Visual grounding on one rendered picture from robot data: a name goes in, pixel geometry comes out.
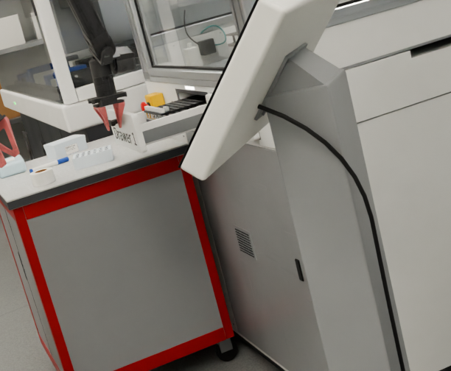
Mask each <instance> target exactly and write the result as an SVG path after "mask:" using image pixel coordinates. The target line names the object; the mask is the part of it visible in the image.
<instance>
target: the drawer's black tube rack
mask: <svg viewBox="0 0 451 371"><path fill-rule="evenodd" d="M204 104H207V102H206V97H205V96H202V95H194V96H190V97H186V98H184V99H180V100H177V101H174V102H170V103H167V104H165V105H160V106H158V107H159V108H163V107H165V106H167V107H169V111H167V114H169V113H170V115H172V114H174V113H179V112H181V111H184V110H188V109H191V108H194V107H198V106H201V105H204ZM167 114H166V116H167Z"/></svg>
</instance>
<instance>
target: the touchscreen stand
mask: <svg viewBox="0 0 451 371"><path fill-rule="evenodd" d="M264 102H265V107H269V108H270V109H273V110H276V111H278V112H280V113H283V114H285V115H287V116H289V117H290V118H292V119H295V120H296V121H298V122H300V123H302V124H304V125H306V126H307V127H309V128H310V129H311V130H313V131H314V132H315V133H317V134H318V135H319V136H321V137H322V138H324V139H325V140H326V141H328V142H329V143H330V144H331V145H332V146H333V147H334V148H335V149H336V150H337V151H338V152H339V153H340V154H341V155H342V156H343V157H344V159H345V160H346V162H347V163H348V164H349V165H350V167H351V168H352V170H353V171H354V173H355V174H356V175H357V177H358V179H359V181H360V183H361V185H362V187H363V189H364V191H365V193H366V195H367V197H368V201H369V205H370V207H371V211H372V213H373V216H374V222H375V226H376V230H377V237H378V241H379V245H380V252H381V256H382V262H383V266H384V270H385V277H386V280H387V284H388V291H389V295H390V299H391V305H392V309H393V313H394V320H395V323H396V330H397V334H398V337H399V344H400V348H401V351H402V358H403V362H404V365H405V371H410V367H409V363H408V357H407V353H406V349H405V343H404V339H403V336H402V329H401V326H400V322H399V316H398V312H397V308H396V302H395V299H394V292H393V289H392V285H391V279H390V275H389V271H388V265H387V261H386V257H385V251H384V247H383V243H382V237H381V233H380V227H379V223H378V220H377V214H376V210H375V206H374V200H373V196H372V193H371V186H370V182H369V178H368V172H367V168H366V162H365V158H364V155H363V148H362V145H361V141H360V135H359V131H358V127H357V121H356V118H355V114H354V108H353V104H352V98H351V94H350V90H349V84H348V80H347V76H346V71H345V70H344V69H340V70H339V71H338V72H337V73H336V74H335V75H334V76H333V77H332V78H331V79H330V80H329V81H328V82H327V83H326V84H324V85H319V86H314V87H310V88H303V89H299V90H295V91H288V92H284V93H277V94H273V95H269V96H266V97H265V98H264ZM267 115H268V121H269V124H270V129H271V132H272V136H273V142H274V145H275V148H276V154H277V158H278V161H279V166H280V169H281V173H282V179H283V182H284V187H285V191H286V195H287V200H288V203H289V206H290V212H291V216H292V219H293V224H294V228H295V232H296V237H297V240H298V245H299V249H300V253H301V258H302V261H303V265H304V271H305V274H306V277H307V283H308V286H309V290H310V295H311V298H312V304H313V308H314V311H315V316H316V320H317V323H318V329H319V332H320V335H321V341H322V345H323V348H324V353H325V357H326V362H327V366H328V369H329V371H401V368H400V364H399V358H398V354H397V351H396V344H395V341H394V334H393V330H392V327H391V320H390V317H389V313H388V306H387V302H386V299H385V292H384V288H383V284H382V278H381V274H380V267H379V263H378V259H377V252H376V249H375V245H374V238H373V234H372V230H371V223H370V219H369V216H368V212H367V210H366V206H365V203H364V201H363V197H362V195H361V193H360V191H359V189H358V187H357V185H356V183H355V181H354V179H353V177H352V176H351V175H350V174H349V172H348V171H347V169H346V168H345V166H344V165H343V164H342V163H341V162H340V160H339V159H338V158H337V157H336V156H335V155H334V154H333V153H332V152H331V151H330V150H329V149H328V148H327V147H326V146H325V145H324V144H322V143H321V142H320V141H319V140H317V139H316V138H314V137H313V136H312V135H310V134H309V133H308V132H306V131H305V130H303V129H301V128H300V127H297V126H295V125H294V124H292V123H290V122H288V121H287V120H285V119H283V118H280V117H278V116H275V115H273V114H271V113H268V112H267Z"/></svg>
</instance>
